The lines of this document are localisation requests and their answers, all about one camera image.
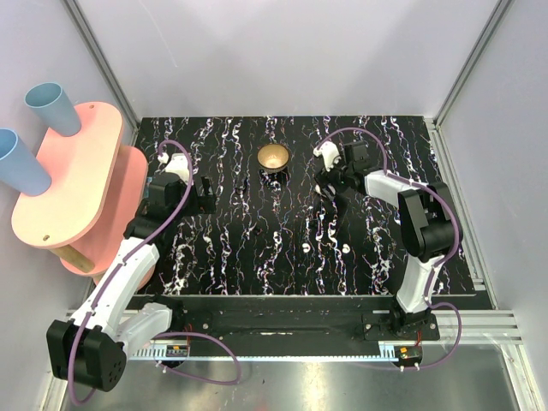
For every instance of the rear light blue cup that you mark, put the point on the rear light blue cup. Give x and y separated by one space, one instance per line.
50 103

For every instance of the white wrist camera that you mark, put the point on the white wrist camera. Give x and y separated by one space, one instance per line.
176 163
328 151

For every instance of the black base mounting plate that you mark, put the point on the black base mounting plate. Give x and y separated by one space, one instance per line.
292 326

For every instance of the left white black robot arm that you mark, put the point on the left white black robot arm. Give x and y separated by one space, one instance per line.
92 348

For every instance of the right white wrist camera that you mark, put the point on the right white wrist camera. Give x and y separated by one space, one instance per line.
328 151

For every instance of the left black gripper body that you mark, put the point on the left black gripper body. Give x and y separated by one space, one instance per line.
195 195

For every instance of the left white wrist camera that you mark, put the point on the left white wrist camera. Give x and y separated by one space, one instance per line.
176 163

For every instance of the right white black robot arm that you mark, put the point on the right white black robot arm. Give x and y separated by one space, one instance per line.
430 229

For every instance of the front light blue cup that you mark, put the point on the front light blue cup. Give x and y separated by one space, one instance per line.
19 167

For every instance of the gold metal bowl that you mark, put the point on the gold metal bowl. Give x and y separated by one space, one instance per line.
273 158

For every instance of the light blue cup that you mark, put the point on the light blue cup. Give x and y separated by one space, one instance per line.
50 103
19 167

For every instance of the pink two-tier wooden shelf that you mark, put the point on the pink two-tier wooden shelf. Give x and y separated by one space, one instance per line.
96 187

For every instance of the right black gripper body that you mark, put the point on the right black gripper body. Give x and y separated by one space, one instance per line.
337 176

